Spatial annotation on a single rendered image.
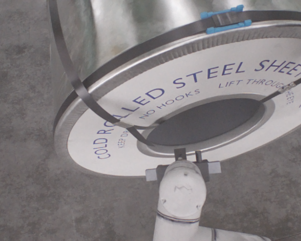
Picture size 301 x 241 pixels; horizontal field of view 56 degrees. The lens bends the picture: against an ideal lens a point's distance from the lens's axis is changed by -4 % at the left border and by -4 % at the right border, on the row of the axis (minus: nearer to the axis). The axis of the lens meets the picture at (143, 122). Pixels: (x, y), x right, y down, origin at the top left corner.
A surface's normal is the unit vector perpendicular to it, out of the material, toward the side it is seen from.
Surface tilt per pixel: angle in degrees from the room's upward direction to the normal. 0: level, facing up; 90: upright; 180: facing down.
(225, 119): 39
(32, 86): 0
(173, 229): 25
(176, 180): 20
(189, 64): 90
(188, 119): 1
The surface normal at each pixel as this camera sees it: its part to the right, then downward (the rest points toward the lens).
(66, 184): -0.06, -0.42
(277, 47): 0.20, 0.88
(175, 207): -0.16, -0.04
